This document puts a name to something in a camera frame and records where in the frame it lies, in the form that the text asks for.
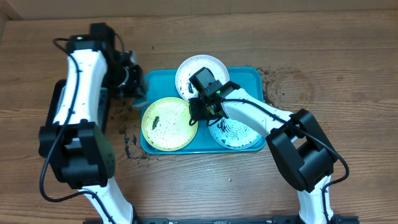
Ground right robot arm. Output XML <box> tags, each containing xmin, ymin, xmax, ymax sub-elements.
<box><xmin>188</xmin><ymin>81</ymin><xmax>340</xmax><ymax>223</ymax></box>

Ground teal sponge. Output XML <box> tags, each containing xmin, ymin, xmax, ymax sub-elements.
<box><xmin>131</xmin><ymin>93</ymin><xmax>149</xmax><ymax>110</ymax></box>

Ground teal serving tray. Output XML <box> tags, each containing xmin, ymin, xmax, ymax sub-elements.
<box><xmin>145</xmin><ymin>67</ymin><xmax>264</xmax><ymax>154</ymax></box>

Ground yellow speckled plate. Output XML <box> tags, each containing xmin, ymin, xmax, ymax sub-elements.
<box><xmin>141</xmin><ymin>97</ymin><xmax>198</xmax><ymax>152</ymax></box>

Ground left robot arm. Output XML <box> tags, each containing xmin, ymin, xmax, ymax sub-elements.
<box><xmin>39</xmin><ymin>22</ymin><xmax>148</xmax><ymax>223</ymax></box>

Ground white speckled plate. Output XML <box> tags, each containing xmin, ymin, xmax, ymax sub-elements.
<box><xmin>175</xmin><ymin>55</ymin><xmax>229</xmax><ymax>101</ymax></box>

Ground light blue speckled plate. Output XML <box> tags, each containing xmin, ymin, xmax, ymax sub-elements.
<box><xmin>208</xmin><ymin>118</ymin><xmax>266</xmax><ymax>151</ymax></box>

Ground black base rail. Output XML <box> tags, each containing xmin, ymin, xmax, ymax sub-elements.
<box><xmin>83</xmin><ymin>215</ymin><xmax>360</xmax><ymax>224</ymax></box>

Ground black water tray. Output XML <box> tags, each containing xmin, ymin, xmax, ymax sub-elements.
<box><xmin>45</xmin><ymin>79</ymin><xmax>110</xmax><ymax>133</ymax></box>

